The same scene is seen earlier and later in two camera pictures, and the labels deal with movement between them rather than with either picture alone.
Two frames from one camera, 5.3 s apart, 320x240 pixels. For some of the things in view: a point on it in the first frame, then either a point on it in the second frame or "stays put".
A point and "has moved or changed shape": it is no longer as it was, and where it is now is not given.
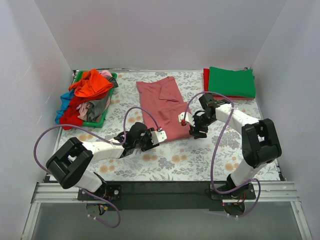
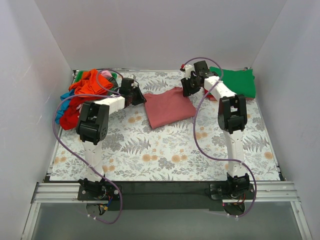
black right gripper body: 198,128 → 188,84
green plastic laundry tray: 77,75 stays put
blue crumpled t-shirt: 65,99 stays put
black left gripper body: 146,144 → 136,95
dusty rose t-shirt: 162,103 has moved or changed shape
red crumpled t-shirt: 70,116 stays put
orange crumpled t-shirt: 91,85 stays put
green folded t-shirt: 239,83 stays put
